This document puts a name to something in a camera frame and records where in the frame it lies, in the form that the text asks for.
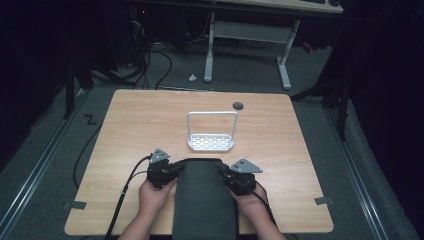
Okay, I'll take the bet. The bundle of black cables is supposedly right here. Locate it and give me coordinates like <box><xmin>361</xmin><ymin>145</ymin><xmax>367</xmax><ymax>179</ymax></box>
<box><xmin>128</xmin><ymin>19</ymin><xmax>174</xmax><ymax>91</ymax></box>

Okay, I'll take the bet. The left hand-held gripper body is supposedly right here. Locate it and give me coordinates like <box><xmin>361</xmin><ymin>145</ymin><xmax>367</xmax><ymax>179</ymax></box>
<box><xmin>146</xmin><ymin>148</ymin><xmax>178</xmax><ymax>190</ymax></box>

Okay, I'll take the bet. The black floor cable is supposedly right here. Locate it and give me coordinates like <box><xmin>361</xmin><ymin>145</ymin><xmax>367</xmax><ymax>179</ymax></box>
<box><xmin>72</xmin><ymin>124</ymin><xmax>103</xmax><ymax>190</ymax></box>

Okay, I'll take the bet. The black metal stand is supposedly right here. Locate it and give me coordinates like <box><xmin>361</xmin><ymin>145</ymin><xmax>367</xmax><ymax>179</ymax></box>
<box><xmin>289</xmin><ymin>74</ymin><xmax>352</xmax><ymax>142</ymax></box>
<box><xmin>62</xmin><ymin>54</ymin><xmax>96</xmax><ymax>120</ymax></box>

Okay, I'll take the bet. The white metal rack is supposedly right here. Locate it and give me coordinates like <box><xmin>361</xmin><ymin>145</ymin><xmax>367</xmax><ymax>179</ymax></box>
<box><xmin>186</xmin><ymin>110</ymin><xmax>240</xmax><ymax>153</ymax></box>

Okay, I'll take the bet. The white-legged desk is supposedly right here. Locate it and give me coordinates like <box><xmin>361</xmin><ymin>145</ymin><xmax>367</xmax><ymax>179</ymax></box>
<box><xmin>203</xmin><ymin>0</ymin><xmax>345</xmax><ymax>91</ymax></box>

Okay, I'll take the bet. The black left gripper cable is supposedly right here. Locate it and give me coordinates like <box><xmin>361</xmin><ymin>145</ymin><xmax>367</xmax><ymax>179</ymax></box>
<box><xmin>104</xmin><ymin>154</ymin><xmax>153</xmax><ymax>240</ymax></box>

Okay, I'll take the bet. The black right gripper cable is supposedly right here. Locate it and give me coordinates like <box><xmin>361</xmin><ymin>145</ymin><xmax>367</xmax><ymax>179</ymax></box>
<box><xmin>250</xmin><ymin>180</ymin><xmax>280</xmax><ymax>232</ymax></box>

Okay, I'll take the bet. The person's left hand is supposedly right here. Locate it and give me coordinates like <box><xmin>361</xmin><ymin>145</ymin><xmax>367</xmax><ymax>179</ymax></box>
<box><xmin>137</xmin><ymin>179</ymin><xmax>177</xmax><ymax>218</ymax></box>

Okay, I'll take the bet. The metal floor rail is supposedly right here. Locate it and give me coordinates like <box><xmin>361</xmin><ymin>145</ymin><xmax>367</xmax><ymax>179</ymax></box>
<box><xmin>323</xmin><ymin>105</ymin><xmax>390</xmax><ymax>240</ymax></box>
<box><xmin>0</xmin><ymin>88</ymin><xmax>86</xmax><ymax>236</ymax></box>

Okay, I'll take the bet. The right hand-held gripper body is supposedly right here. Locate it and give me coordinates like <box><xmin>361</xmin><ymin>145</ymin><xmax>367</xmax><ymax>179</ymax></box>
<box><xmin>224</xmin><ymin>158</ymin><xmax>264</xmax><ymax>197</ymax></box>

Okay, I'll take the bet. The person's right hand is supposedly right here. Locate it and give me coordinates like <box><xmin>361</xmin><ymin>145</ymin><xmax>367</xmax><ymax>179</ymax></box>
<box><xmin>227</xmin><ymin>187</ymin><xmax>270</xmax><ymax>223</ymax></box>

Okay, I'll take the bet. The dark grey and yellow cloth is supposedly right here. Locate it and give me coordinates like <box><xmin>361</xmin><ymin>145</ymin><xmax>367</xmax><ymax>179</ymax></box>
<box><xmin>171</xmin><ymin>157</ymin><xmax>240</xmax><ymax>240</ymax></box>

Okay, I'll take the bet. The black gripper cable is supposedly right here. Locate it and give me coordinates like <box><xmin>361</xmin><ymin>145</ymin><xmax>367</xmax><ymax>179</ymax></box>
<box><xmin>104</xmin><ymin>154</ymin><xmax>153</xmax><ymax>240</ymax></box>
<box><xmin>250</xmin><ymin>180</ymin><xmax>280</xmax><ymax>232</ymax></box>

